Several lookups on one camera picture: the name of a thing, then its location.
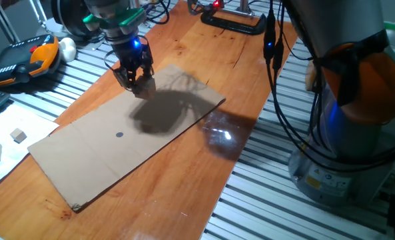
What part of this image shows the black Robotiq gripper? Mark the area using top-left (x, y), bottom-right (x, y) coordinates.
top-left (111, 35), bottom-right (157, 91)

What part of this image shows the small light wooden block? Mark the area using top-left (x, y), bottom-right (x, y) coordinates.
top-left (132, 75), bottom-right (157, 101)

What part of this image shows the white rounded plastic object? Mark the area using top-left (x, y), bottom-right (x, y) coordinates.
top-left (57, 37), bottom-right (77, 63)

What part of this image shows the black round filament spool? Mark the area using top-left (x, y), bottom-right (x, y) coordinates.
top-left (50, 0), bottom-right (101, 37)

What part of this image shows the flat brown cardboard sheet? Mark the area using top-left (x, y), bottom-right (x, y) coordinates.
top-left (27, 63), bottom-right (226, 213)

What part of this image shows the white paper sheet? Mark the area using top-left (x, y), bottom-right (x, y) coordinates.
top-left (0, 103), bottom-right (60, 191)

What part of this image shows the varnished orange wooden board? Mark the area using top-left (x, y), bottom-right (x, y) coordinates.
top-left (0, 0), bottom-right (300, 240)

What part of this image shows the grey metal bar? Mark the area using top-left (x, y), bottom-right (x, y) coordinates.
top-left (0, 0), bottom-right (21, 44)
top-left (29, 0), bottom-right (48, 23)

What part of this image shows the orange black teach pendant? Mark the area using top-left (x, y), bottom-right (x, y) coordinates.
top-left (0, 34), bottom-right (62, 88)

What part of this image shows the tiny light wooden cube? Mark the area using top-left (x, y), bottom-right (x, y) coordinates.
top-left (9, 127), bottom-right (28, 144)

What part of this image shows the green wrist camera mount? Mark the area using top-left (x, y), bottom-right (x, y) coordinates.
top-left (83, 8), bottom-right (147, 34)

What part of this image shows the black cable loop red light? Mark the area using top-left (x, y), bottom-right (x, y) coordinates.
top-left (187, 0), bottom-right (268, 36)

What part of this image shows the silver metal post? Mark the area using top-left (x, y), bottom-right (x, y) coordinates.
top-left (238, 0), bottom-right (255, 17)

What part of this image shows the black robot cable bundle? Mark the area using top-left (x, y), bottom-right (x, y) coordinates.
top-left (262, 0), bottom-right (395, 173)

